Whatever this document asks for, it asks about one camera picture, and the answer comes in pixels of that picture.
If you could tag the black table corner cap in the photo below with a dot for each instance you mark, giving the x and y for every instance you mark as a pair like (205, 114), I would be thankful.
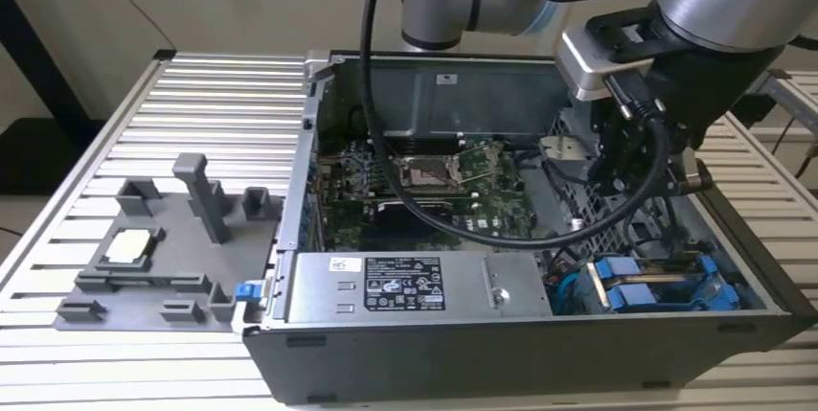
(165, 53)

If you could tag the hard disk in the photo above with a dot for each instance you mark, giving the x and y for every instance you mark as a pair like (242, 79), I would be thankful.
(617, 268)

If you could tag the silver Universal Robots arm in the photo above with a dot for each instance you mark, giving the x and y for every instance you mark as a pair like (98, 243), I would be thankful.
(441, 8)

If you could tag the silver hinge bracket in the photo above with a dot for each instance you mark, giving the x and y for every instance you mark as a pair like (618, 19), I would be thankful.
(562, 148)

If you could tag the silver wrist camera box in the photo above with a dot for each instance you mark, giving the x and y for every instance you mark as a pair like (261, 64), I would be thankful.
(582, 71)

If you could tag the grey parts rack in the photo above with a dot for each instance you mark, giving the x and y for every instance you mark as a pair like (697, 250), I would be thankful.
(173, 258)

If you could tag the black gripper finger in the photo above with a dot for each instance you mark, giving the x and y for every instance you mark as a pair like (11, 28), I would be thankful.
(617, 157)
(688, 176)

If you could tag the blue case latch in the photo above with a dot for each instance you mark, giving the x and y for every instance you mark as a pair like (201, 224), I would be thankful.
(247, 291)

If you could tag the CPU socket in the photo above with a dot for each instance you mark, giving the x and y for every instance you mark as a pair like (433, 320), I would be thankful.
(425, 174)

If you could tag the black furniture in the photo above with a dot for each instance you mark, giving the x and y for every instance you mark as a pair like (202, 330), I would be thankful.
(39, 152)

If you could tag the black graphics card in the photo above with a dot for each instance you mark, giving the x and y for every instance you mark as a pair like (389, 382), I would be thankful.
(399, 224)

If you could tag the black open PC case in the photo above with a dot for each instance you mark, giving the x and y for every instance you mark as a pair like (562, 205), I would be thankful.
(447, 363)

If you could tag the aluminium frame rail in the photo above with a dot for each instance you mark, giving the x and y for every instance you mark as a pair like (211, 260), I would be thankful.
(793, 87)

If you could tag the perforated metal drive cage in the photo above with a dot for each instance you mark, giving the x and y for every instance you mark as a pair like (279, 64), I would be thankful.
(588, 210)

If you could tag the blue disk carrier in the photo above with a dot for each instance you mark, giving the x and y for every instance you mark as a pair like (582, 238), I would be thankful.
(629, 297)

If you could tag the green motherboard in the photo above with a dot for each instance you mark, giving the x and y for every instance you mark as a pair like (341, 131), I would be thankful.
(505, 219)

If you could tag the silver CPU chip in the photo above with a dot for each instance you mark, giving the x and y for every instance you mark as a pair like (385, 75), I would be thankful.
(128, 244)

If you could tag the silver power supply unit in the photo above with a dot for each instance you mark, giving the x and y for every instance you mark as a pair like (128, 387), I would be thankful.
(319, 296)

